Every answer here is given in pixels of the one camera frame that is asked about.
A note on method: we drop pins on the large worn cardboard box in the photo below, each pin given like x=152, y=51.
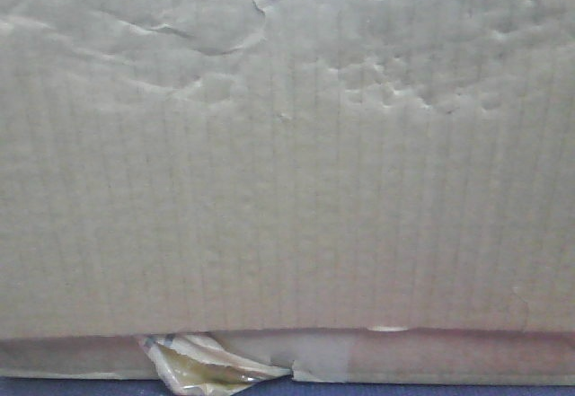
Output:
x=220, y=192

